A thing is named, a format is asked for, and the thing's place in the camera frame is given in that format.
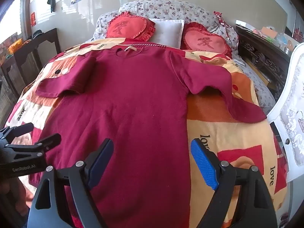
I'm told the floral bed sheet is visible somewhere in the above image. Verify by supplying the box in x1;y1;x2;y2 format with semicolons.
232;52;276;115

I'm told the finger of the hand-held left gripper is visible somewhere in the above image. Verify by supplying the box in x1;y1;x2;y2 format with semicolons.
7;133;62;158
0;122;34;146

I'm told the white pillow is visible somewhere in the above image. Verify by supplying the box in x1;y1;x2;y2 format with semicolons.
149;18;185;48

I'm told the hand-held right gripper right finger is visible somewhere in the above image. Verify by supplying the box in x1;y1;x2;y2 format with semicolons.
190;138;278;228

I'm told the floral quilt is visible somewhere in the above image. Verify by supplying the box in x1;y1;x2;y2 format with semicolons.
93;0;239;51

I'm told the dark carved wooden headboard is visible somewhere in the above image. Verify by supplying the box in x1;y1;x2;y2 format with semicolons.
235;25;293;100

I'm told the dark hanging cloth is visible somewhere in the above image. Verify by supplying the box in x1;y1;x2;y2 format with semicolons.
47;0;58;14

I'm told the white ornate chair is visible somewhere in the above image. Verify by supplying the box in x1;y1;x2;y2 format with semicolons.
266;42;304;184

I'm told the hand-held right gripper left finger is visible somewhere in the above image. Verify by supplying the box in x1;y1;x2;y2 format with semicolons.
27;138;114;228

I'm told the dark wooden side table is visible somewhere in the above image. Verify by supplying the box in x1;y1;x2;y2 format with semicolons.
0;28;61;96

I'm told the red heart-shaped pillow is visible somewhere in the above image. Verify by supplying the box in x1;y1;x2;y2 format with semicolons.
105;11;156;41
181;22;233;58

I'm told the pile of colourful small things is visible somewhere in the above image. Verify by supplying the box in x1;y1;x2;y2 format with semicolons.
252;27;301;53

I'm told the maroon sweater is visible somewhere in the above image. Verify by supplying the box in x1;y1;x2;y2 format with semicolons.
35;46;268;228

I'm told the orange red printed blanket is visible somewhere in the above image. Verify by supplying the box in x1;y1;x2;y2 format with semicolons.
5;41;289;228

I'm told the orange box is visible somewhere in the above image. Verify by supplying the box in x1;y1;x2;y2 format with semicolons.
8;39;23;54

